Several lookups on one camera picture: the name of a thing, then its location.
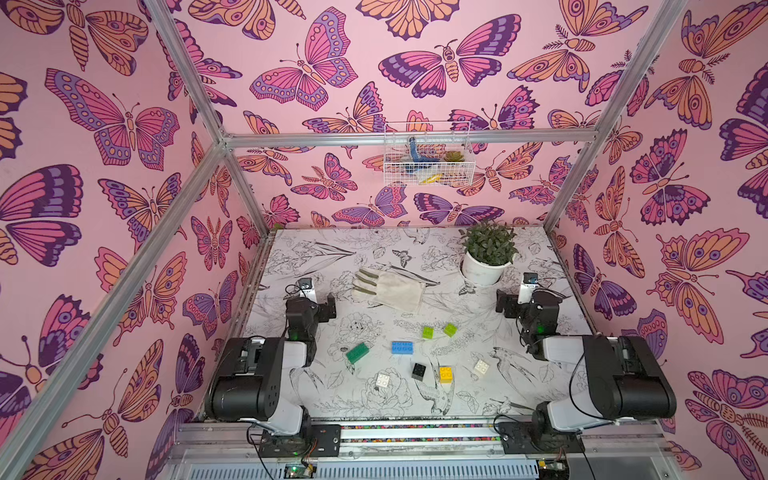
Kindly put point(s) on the yellow item in basket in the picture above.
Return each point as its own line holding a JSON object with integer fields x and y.
{"x": 430, "y": 179}

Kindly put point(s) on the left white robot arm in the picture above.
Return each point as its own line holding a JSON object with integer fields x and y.
{"x": 247, "y": 383}

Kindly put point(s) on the aluminium frame back bar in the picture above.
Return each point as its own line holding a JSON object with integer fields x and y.
{"x": 434, "y": 137}

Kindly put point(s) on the blue lego brick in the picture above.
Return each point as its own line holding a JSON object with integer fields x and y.
{"x": 402, "y": 348}

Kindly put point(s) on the aluminium frame post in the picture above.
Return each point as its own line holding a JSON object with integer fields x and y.
{"x": 646, "y": 51}
{"x": 166, "y": 27}

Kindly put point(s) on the blue toy in basket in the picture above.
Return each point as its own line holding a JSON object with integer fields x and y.
{"x": 417, "y": 160}

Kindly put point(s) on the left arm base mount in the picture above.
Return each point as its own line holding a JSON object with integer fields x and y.
{"x": 318, "y": 440}

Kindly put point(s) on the aluminium frame right post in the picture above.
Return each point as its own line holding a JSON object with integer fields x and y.
{"x": 646, "y": 51}

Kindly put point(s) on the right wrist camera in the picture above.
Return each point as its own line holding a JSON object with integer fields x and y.
{"x": 529, "y": 283}

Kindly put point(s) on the black lego brick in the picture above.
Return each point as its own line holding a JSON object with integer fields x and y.
{"x": 418, "y": 371}

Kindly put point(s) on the small green plant in basket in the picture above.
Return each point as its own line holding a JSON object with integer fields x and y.
{"x": 454, "y": 156}

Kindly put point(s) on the white wire basket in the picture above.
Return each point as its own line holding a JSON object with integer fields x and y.
{"x": 454, "y": 175}

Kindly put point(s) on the dark green lego brick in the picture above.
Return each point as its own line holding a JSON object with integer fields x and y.
{"x": 356, "y": 353}

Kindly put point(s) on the beige work glove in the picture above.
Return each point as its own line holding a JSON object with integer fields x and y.
{"x": 389, "y": 289}

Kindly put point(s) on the aluminium frame left diagonal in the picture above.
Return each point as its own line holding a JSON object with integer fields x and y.
{"x": 37, "y": 422}

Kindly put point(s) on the cream white lego brick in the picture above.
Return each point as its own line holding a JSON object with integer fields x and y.
{"x": 481, "y": 367}

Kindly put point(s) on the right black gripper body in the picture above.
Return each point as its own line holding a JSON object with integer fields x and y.
{"x": 507, "y": 303}

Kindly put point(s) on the potted green plant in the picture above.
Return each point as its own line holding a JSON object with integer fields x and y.
{"x": 489, "y": 249}

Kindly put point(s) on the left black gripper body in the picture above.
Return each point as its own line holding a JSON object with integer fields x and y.
{"x": 319, "y": 316}

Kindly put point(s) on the green circuit board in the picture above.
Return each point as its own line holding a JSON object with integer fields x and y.
{"x": 299, "y": 471}

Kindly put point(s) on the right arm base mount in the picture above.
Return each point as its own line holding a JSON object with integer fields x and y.
{"x": 522, "y": 438}

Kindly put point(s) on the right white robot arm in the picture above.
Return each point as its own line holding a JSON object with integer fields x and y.
{"x": 624, "y": 380}

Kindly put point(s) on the aluminium frame left post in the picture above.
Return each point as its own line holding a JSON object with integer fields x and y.
{"x": 166, "y": 27}

